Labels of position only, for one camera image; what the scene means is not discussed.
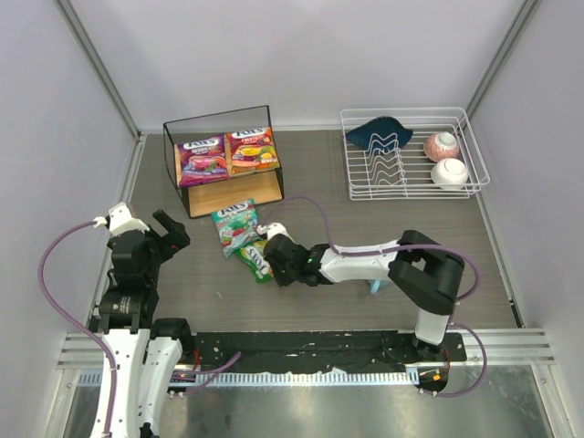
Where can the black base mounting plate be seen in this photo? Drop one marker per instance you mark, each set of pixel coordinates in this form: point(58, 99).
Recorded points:
point(303, 352)

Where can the pink patterned bowl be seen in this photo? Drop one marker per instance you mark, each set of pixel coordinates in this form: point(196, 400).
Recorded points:
point(441, 145)

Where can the white bowl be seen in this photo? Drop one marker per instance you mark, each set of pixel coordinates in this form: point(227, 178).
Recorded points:
point(450, 174)

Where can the light blue mug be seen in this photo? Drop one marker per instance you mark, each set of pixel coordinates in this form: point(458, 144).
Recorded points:
point(377, 285)

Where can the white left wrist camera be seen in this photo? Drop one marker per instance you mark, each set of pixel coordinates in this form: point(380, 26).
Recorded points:
point(120, 220)

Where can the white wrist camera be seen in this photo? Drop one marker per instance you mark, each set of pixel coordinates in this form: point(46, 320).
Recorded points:
point(268, 231)
point(120, 220)

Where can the white wire dish rack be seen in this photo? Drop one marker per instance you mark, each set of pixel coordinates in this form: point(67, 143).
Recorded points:
point(406, 172)

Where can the dark blue plate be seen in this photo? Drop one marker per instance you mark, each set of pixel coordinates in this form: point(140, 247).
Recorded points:
point(380, 135)

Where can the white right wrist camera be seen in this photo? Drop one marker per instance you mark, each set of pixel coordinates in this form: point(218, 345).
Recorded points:
point(268, 231)

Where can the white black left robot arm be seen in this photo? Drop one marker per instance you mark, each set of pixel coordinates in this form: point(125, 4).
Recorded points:
point(142, 351)

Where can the purple Fox's berries candy bag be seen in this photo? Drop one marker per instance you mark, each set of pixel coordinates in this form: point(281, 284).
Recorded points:
point(201, 162)

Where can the green Fox's spring tea bag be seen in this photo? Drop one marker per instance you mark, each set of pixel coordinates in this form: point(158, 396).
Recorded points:
point(253, 256)

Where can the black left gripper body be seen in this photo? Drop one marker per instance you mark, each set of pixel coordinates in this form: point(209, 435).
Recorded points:
point(161, 240)

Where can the teal Fox's blossom candy bag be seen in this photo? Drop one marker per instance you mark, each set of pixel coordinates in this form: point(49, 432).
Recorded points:
point(236, 226)

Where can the orange Fox's fruits candy bag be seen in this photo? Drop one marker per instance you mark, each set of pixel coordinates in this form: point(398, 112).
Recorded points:
point(252, 150)

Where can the black wire wooden shelf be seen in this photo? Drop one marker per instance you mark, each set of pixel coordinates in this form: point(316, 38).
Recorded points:
point(264, 186)

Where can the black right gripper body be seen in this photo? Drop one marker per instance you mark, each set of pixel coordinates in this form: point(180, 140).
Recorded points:
point(276, 257)

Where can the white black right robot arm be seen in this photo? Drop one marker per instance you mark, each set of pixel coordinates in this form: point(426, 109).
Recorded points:
point(427, 274)

